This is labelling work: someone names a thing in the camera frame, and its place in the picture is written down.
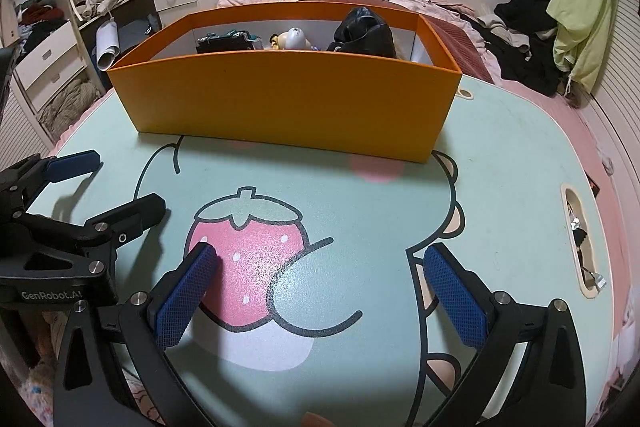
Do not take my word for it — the red knit blanket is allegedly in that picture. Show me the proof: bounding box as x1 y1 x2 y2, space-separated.
430 14 496 85

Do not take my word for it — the orange cardboard box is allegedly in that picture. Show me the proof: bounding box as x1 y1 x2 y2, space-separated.
106 1 463 164

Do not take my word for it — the rolled white paper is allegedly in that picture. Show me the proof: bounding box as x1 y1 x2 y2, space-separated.
95 21 121 72

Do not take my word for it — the white two-drawer cabinet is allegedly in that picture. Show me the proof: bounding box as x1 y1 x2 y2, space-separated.
14 21 88 112

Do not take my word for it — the white cartoon figurine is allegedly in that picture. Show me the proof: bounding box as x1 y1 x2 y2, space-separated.
270 27 313 52

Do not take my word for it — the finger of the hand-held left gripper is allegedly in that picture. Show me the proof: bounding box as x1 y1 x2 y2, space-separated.
0 192 167 275
0 149 103 212

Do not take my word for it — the beige garment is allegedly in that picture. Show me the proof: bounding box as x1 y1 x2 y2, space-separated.
480 4 531 48

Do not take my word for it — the pink bed sheet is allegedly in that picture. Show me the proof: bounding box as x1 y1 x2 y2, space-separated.
47 0 636 408

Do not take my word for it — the dark red clothes pile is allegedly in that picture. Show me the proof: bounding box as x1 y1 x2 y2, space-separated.
17 0 68 28

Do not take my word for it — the black clothes pile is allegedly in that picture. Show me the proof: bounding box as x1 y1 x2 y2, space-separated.
465 0 571 98

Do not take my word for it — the multicolour knit cloth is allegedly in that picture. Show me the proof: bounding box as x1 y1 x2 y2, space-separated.
20 364 58 427

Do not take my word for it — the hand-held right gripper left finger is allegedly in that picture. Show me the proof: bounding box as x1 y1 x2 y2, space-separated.
52 241 220 427

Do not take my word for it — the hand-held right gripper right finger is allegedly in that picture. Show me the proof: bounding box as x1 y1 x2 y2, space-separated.
422 242 588 427

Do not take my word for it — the pink floral pajamas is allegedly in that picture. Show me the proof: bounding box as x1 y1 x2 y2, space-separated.
30 309 171 427

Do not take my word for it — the beige folded duvet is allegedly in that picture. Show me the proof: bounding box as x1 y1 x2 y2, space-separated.
37 77 103 142

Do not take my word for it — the black lace pouch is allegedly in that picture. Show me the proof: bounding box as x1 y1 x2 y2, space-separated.
327 6 398 60

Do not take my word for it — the green garment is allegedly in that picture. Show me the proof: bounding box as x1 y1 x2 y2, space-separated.
545 0 623 95

